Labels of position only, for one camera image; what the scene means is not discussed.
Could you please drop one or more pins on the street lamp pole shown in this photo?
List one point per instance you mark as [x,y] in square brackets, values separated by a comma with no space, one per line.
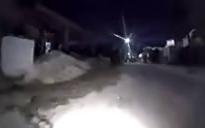
[126,38]

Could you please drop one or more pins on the row of low buildings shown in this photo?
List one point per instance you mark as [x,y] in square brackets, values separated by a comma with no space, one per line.
[176,50]

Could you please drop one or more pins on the pale sand heap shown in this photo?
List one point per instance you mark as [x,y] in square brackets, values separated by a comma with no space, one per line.
[60,65]

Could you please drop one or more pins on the grey asphalt road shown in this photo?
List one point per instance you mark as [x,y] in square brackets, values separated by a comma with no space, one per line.
[150,93]

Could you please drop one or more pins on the dark building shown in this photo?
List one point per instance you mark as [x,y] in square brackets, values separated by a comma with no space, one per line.
[46,33]

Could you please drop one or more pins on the white tank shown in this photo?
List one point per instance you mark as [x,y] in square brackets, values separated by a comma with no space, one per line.
[16,55]

